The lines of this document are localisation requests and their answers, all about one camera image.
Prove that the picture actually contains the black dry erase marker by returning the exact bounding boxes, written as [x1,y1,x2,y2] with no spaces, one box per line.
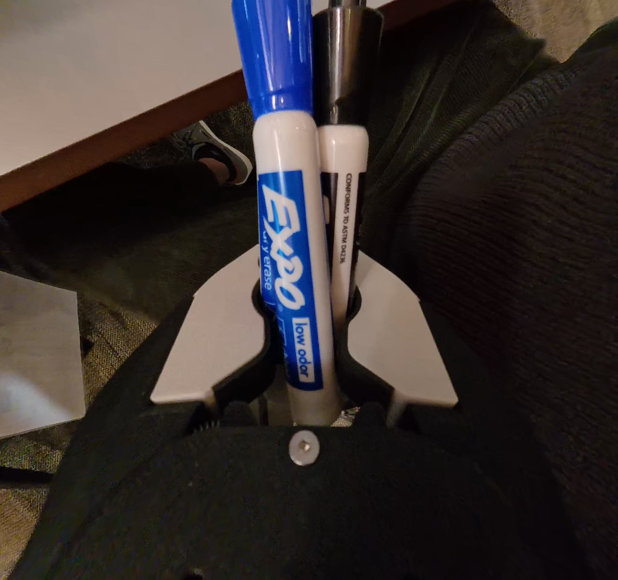
[313,0,384,322]

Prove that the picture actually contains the blue dry erase marker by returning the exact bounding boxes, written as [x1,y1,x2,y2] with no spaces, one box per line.
[232,0,346,426]

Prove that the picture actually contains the grey metal desk foot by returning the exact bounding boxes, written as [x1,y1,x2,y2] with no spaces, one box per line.
[0,271,87,438]

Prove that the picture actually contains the person's black sweater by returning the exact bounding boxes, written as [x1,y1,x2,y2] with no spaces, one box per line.
[386,20,618,580]

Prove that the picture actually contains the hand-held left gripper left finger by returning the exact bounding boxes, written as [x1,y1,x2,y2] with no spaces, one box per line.
[150,246,271,419]

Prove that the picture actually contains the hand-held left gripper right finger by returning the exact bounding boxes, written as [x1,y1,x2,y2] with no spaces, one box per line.
[340,257,459,425]

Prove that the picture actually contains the grey sneaker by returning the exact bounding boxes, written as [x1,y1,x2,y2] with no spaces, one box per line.
[170,120,254,187]

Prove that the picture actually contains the person's dark green pants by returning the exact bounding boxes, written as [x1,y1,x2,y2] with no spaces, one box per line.
[0,0,563,330]

